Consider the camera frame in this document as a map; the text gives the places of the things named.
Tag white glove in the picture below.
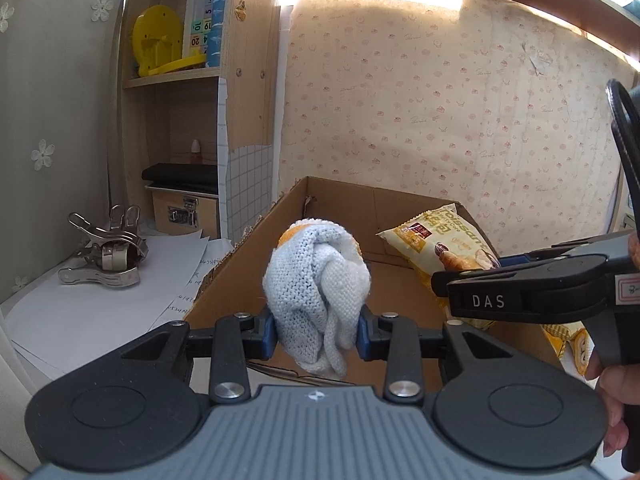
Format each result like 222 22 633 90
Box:
262 219 371 379

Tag croissant snack packet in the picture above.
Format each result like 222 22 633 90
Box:
376 203 592 375

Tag person right hand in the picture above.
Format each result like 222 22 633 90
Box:
584 231 640 458

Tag cardboard shoe box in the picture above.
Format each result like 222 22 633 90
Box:
186 177 562 393

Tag wooden small box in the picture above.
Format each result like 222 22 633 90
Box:
146 185 220 238

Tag metal clips pile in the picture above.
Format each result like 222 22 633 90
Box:
58 204 149 288

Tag white paper sheets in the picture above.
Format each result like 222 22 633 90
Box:
4 232 232 379

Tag yellow plastic reel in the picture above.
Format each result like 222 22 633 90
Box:
131 4 206 78

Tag calendar card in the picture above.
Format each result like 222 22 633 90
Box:
182 0 214 58

